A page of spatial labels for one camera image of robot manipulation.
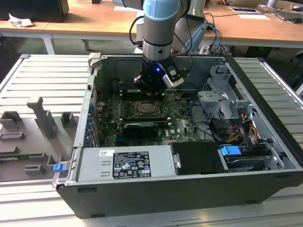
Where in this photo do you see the silver square CPU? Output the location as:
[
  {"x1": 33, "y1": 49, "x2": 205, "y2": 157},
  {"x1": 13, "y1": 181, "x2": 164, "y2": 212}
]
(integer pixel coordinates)
[{"x1": 139, "y1": 103, "x2": 160, "y2": 114}]

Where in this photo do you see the metal socket cover frame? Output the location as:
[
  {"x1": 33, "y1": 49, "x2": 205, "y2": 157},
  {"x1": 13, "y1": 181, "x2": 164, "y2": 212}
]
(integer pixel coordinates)
[{"x1": 134, "y1": 101, "x2": 164, "y2": 116}]

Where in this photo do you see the CPU socket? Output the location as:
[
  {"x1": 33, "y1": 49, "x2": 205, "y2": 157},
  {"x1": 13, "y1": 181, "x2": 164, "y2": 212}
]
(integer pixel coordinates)
[{"x1": 133, "y1": 100, "x2": 165, "y2": 117}]

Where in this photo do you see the black RAM slots bank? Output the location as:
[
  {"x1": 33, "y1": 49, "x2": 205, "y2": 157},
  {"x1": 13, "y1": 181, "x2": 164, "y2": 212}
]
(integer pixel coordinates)
[
  {"x1": 120, "y1": 89, "x2": 165, "y2": 101},
  {"x1": 122, "y1": 114, "x2": 171, "y2": 123}
]

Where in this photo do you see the black round capacitor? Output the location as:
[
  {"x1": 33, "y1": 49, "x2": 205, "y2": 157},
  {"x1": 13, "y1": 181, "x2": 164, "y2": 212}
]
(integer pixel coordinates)
[{"x1": 109, "y1": 79, "x2": 122, "y2": 93}]

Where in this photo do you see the black graphics card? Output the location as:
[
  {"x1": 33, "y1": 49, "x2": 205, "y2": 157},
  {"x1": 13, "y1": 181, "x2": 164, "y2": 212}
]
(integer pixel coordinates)
[{"x1": 123, "y1": 122, "x2": 159, "y2": 138}]

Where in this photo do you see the green motherboard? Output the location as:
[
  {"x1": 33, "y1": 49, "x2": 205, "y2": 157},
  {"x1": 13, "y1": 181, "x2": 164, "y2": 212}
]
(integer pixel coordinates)
[{"x1": 96, "y1": 91, "x2": 202, "y2": 147}]

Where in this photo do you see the grey case latch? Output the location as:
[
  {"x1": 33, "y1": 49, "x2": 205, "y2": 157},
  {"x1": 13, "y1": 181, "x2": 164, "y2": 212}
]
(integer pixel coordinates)
[{"x1": 88, "y1": 52, "x2": 103, "y2": 70}]

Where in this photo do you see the grey metal drive cage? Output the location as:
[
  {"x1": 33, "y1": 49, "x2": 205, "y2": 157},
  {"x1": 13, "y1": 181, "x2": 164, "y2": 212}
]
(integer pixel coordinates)
[{"x1": 196, "y1": 65, "x2": 257, "y2": 122}]

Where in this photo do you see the white paper sheet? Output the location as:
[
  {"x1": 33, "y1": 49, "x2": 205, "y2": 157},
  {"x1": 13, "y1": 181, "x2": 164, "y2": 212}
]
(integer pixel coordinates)
[
  {"x1": 238, "y1": 14, "x2": 271, "y2": 21},
  {"x1": 114, "y1": 6, "x2": 143, "y2": 12}
]

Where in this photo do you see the black plastic shroud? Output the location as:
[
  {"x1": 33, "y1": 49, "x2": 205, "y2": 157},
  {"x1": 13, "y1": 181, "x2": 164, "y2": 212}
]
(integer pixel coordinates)
[{"x1": 169, "y1": 141, "x2": 229, "y2": 176}]

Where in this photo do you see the grey power supply unit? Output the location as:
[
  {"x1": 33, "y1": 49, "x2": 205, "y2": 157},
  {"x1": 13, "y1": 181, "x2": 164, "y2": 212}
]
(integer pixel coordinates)
[{"x1": 76, "y1": 145, "x2": 178, "y2": 183}]

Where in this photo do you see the white framed tablet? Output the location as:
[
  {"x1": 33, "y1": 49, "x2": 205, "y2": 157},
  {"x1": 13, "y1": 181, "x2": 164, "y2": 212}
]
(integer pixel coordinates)
[{"x1": 231, "y1": 7, "x2": 259, "y2": 14}]

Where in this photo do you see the black open PC case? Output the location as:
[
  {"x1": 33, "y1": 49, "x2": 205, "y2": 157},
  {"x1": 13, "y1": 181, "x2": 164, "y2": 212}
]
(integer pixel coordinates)
[{"x1": 55, "y1": 52, "x2": 303, "y2": 219}]

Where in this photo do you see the hard disk in blue carrier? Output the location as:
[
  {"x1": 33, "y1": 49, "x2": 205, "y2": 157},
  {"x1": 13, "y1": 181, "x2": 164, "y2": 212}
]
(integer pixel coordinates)
[{"x1": 217, "y1": 145, "x2": 273, "y2": 173}]

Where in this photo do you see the grey parts rack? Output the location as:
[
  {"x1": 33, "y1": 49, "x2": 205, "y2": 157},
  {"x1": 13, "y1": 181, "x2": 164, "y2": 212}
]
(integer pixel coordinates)
[{"x1": 0, "y1": 96, "x2": 81, "y2": 183}]

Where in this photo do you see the crumpled white paper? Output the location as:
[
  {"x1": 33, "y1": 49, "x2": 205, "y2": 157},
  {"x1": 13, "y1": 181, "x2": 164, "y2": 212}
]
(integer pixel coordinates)
[{"x1": 8, "y1": 13, "x2": 35, "y2": 28}]

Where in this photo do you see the dark grey laptop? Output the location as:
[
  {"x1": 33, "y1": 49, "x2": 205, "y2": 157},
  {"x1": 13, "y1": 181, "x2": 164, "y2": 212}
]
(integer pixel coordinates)
[{"x1": 274, "y1": 11, "x2": 303, "y2": 21}]

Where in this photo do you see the green circuit board strip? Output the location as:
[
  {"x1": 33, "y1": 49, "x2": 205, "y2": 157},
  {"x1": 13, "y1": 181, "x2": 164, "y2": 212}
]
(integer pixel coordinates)
[{"x1": 0, "y1": 153, "x2": 44, "y2": 160}]

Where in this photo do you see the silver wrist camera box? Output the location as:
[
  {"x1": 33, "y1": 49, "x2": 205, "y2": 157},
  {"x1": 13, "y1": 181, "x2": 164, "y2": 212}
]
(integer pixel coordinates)
[{"x1": 162, "y1": 65, "x2": 190, "y2": 90}]

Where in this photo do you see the blue cable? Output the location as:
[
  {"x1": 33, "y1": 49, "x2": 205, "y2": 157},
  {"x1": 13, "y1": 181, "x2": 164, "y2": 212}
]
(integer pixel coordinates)
[{"x1": 206, "y1": 20, "x2": 223, "y2": 47}]

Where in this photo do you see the orange yellow wire bundle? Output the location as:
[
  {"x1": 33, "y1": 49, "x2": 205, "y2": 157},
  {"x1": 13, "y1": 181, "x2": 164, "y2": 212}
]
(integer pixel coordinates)
[{"x1": 226, "y1": 113, "x2": 258, "y2": 145}]

